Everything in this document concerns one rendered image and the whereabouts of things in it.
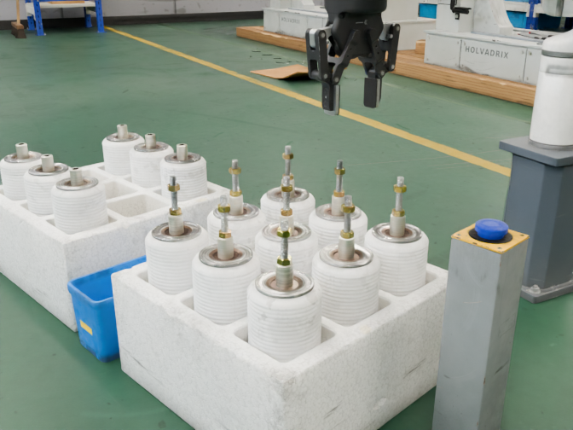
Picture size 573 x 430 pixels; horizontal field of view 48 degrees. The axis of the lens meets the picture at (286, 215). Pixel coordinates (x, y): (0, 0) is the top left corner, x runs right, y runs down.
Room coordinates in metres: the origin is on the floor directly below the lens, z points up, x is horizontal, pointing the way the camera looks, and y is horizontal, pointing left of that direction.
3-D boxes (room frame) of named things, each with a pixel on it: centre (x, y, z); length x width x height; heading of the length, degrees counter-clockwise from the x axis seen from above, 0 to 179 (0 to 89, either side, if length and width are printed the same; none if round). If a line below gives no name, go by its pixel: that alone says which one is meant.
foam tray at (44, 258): (1.29, 0.38, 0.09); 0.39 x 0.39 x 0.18; 44
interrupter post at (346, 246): (0.81, -0.08, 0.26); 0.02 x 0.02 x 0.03
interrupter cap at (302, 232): (0.90, 0.00, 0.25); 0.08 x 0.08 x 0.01
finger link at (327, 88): (0.78, -0.05, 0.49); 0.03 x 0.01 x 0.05; 128
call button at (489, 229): (0.74, -0.26, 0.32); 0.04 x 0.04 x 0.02
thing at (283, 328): (0.73, 0.00, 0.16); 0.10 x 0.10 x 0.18
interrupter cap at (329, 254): (0.81, -0.08, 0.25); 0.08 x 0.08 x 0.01
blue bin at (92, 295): (1.05, 0.24, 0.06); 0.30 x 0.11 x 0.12; 133
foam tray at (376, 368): (0.90, 0.00, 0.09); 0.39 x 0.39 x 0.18; 44
